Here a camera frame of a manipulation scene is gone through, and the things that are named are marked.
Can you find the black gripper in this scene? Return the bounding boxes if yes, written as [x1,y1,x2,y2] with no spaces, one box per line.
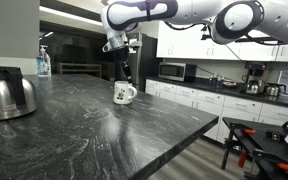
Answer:
[112,45,134,84]

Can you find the white ceramic mug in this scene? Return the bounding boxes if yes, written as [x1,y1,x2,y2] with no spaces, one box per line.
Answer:
[112,80,138,106]

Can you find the stainless steel refrigerator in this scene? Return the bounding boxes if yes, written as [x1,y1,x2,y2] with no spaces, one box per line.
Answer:
[127,32,159,93]

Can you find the wooden low shelf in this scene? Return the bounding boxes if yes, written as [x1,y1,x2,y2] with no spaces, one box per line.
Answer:
[58,62,103,79]

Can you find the steel microwave oven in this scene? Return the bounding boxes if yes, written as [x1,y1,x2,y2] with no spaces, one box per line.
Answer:
[158,61,197,83]

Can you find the long ceiling light strip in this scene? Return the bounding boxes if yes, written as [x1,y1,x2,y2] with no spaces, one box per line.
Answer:
[39,5,104,27]

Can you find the clear hand sanitizer pump bottle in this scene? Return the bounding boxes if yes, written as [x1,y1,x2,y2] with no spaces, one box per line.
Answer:
[36,44,52,78]

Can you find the small condiment bottles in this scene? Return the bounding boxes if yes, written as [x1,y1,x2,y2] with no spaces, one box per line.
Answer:
[208,73,224,88]

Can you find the white base cabinets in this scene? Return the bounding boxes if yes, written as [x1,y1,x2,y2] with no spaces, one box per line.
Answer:
[144,78,288,144]

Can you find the small plate on countertop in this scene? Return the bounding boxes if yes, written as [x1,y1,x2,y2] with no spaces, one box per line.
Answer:
[222,80,238,89]

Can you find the black kitchen countertop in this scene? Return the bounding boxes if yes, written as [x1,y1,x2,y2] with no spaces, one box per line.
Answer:
[144,76,288,110]

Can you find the small steel coffee pot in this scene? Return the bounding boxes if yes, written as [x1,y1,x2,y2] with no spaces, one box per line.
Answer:
[244,79,262,95]
[264,83,287,98]

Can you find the black drip coffee maker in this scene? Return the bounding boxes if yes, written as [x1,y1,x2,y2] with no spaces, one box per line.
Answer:
[243,61,268,96]

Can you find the black perforated robot table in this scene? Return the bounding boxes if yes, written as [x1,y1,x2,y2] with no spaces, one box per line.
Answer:
[221,116,288,180]

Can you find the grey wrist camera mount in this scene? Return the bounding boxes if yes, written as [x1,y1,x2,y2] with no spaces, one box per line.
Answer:
[102,39,143,53]

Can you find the white wall cabinets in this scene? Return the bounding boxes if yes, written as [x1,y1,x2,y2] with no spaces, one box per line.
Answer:
[156,21,288,63]

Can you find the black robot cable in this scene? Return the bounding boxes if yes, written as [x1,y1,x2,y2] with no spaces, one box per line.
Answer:
[163,20,218,32]

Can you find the large steel carafe black handle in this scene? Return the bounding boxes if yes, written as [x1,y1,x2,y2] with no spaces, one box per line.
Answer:
[0,65,38,122]

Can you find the black camera mounting rod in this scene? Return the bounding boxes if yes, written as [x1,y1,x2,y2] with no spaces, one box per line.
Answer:
[200,24,287,46]

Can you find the orange handled black clamp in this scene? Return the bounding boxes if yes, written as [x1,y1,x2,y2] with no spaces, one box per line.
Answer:
[243,128,257,136]
[276,162,288,173]
[237,149,249,169]

